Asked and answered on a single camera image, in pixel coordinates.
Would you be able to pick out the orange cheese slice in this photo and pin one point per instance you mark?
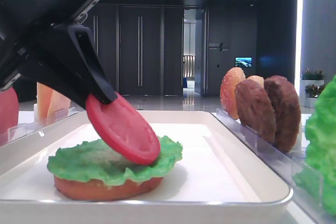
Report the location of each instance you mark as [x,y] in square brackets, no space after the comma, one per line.
[44,94]
[57,102]

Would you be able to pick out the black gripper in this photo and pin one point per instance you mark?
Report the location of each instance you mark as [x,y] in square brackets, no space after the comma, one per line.
[46,41]

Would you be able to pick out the bun bottom under lettuce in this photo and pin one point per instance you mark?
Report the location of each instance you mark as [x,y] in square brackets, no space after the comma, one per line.
[96,190]

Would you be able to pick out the clear acrylic left rack rail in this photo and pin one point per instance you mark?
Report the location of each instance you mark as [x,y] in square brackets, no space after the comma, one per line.
[23,129]

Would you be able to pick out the potted plants in planter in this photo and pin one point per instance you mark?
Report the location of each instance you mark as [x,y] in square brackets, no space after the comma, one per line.
[311,86]

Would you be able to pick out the green lettuce leaf standing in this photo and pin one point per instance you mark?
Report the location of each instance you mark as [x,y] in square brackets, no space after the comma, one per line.
[321,142]

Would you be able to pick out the clear acrylic right rack rail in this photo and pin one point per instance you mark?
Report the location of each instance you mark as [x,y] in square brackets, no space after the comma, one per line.
[284,165]

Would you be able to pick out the bun slice back right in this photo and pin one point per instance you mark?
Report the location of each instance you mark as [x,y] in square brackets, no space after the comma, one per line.
[258,79]

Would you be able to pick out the clear acrylic rack rail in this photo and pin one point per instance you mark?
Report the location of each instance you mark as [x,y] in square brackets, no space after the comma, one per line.
[284,165]
[23,129]

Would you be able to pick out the small wall screen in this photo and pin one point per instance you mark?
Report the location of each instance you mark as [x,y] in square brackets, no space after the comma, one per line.
[243,62]

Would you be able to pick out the dark double door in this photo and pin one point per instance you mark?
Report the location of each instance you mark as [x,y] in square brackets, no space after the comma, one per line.
[140,47]

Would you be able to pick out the orange cheese slice outer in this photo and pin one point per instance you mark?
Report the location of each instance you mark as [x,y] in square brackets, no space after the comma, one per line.
[44,94]

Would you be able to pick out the sesame bun top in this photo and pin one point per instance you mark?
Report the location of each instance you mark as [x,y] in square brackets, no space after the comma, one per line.
[227,92]

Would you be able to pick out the dark brown meat patty outer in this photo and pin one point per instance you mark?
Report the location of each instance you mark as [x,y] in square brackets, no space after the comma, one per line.
[285,102]

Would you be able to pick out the green lettuce leaf on tray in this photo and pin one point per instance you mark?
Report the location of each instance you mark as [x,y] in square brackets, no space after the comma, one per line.
[96,160]

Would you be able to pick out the orange cheese slice inner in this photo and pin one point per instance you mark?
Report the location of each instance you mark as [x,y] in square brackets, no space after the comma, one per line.
[57,102]

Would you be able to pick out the brown meat patty inner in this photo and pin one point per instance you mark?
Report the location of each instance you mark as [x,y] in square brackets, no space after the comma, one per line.
[254,109]

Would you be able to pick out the white rectangular tray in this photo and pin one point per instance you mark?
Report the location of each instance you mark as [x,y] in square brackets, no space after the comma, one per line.
[218,180]

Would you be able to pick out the red tomato slice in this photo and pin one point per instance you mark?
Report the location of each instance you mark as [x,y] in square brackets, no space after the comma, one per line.
[9,107]
[124,129]

